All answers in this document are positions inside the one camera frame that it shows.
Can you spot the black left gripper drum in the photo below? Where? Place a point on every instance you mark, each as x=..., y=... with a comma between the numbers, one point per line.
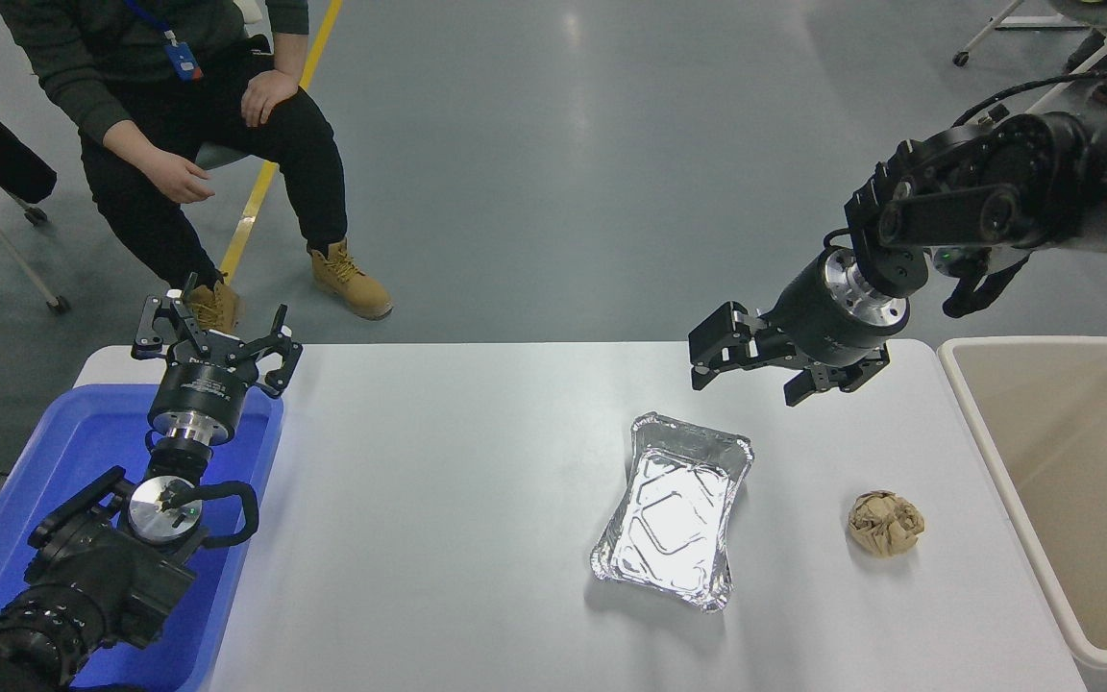
x=203, y=389

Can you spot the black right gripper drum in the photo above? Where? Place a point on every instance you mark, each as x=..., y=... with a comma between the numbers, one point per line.
x=818, y=322

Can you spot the silver foil tray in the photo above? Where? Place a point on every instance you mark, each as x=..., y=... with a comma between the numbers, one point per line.
x=674, y=509

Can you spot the person's right forearm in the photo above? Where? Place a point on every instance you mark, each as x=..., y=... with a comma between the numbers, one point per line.
x=97, y=111

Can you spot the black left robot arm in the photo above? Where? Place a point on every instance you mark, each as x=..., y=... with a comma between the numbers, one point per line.
x=102, y=577

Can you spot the person's left forearm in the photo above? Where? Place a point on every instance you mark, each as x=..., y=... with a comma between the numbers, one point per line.
x=286, y=43

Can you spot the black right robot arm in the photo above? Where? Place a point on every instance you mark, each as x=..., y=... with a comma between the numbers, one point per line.
x=996, y=183

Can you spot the person's right hand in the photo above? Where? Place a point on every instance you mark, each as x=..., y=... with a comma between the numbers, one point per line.
x=174, y=180

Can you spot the person's left hand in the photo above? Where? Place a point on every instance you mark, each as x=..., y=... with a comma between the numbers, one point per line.
x=267, y=94

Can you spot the blue plastic tray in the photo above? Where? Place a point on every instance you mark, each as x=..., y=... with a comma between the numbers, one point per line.
x=83, y=442

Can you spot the crumpled tan paper ball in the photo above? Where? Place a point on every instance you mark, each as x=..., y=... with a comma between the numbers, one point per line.
x=885, y=524

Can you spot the seated person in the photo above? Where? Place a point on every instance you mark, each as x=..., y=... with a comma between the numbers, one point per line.
x=150, y=125

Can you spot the large pale bin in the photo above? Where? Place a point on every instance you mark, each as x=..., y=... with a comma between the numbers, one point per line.
x=1072, y=461

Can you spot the white chair frame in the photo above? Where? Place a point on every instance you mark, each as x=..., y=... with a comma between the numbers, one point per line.
x=1044, y=22

